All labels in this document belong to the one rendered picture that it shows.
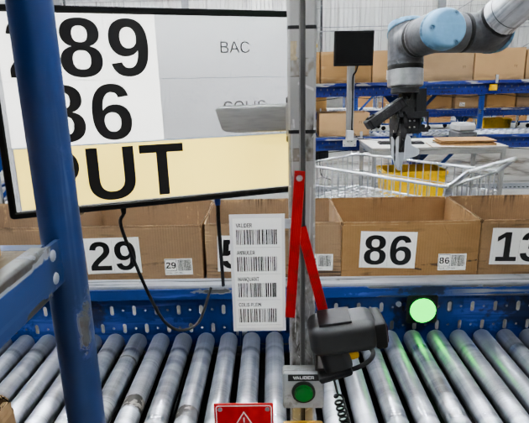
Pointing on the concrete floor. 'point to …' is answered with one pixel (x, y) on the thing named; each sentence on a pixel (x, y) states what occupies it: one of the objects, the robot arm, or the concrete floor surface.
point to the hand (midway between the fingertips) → (396, 165)
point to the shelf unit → (46, 223)
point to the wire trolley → (407, 178)
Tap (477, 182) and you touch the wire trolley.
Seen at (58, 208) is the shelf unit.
